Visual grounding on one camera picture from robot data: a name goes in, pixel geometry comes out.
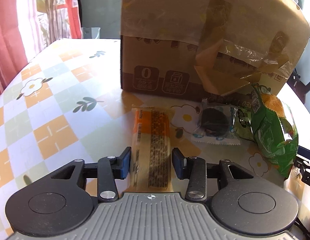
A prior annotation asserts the pink patterned curtain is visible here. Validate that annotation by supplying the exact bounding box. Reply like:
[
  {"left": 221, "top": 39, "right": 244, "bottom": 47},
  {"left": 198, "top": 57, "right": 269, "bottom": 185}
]
[{"left": 0, "top": 0, "right": 82, "bottom": 95}]

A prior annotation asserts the yellow cake bar packet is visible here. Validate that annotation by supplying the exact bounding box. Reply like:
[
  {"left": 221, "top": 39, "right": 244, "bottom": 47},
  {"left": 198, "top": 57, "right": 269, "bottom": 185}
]
[{"left": 130, "top": 107, "right": 174, "bottom": 192}]

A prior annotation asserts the small green candy packet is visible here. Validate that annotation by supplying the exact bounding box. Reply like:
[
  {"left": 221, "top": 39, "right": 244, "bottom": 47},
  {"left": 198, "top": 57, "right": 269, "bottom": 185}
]
[{"left": 234, "top": 107, "right": 254, "bottom": 141}]

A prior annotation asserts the brown cardboard box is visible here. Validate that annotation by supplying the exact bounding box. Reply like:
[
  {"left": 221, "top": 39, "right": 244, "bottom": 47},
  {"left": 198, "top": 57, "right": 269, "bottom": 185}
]
[{"left": 121, "top": 0, "right": 310, "bottom": 107}]

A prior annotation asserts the green chip bag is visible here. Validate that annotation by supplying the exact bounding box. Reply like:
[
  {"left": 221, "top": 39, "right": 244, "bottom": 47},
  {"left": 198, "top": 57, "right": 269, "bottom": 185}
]
[{"left": 250, "top": 83, "right": 298, "bottom": 178}]

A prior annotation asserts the blue cookie packet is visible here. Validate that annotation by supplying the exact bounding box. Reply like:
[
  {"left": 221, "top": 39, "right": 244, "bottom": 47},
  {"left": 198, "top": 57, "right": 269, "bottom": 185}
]
[{"left": 191, "top": 98, "right": 240, "bottom": 145}]

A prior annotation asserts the floral checkered tablecloth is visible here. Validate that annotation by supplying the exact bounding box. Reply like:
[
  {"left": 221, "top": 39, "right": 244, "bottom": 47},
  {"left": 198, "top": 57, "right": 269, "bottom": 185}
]
[{"left": 0, "top": 39, "right": 310, "bottom": 239}]

